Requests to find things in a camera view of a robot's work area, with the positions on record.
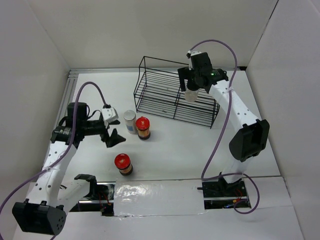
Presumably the red-lid sauce jar front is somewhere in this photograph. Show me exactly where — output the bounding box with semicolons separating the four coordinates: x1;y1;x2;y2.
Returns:
114;153;133;176

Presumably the purple cable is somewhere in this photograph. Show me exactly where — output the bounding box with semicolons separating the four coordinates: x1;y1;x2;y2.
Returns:
0;81;111;237
187;38;261;215

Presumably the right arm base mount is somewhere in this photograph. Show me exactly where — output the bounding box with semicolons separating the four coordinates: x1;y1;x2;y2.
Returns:
197;178;251;210

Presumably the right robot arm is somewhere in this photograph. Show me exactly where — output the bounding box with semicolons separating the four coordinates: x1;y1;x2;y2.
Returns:
177;50;270;196

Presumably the black wire rack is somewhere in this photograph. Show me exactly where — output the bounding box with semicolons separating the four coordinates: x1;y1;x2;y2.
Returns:
133;56;220;128

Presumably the black-lid white spice jar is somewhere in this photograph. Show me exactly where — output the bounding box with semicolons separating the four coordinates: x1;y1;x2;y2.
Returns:
184;87;199;103

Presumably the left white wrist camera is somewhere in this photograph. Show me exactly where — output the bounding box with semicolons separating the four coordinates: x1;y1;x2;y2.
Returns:
101;107;119;125

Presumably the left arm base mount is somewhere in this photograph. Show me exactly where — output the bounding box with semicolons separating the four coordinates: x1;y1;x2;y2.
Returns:
70;181;116;217

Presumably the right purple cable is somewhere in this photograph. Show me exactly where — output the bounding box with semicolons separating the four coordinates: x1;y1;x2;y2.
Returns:
187;38;261;215

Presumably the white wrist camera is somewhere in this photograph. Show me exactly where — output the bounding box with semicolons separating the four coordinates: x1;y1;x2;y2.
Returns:
101;107;119;125
186;50;202;59

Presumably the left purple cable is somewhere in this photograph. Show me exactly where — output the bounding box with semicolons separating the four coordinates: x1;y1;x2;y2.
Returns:
0;81;111;237

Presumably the red-lid sauce jar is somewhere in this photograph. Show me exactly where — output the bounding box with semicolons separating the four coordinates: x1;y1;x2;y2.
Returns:
135;116;151;140
114;153;133;176

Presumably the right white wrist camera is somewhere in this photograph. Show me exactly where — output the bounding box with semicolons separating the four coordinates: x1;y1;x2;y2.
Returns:
186;50;202;59

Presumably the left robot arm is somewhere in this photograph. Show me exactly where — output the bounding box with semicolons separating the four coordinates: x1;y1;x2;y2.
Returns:
12;102;125;236

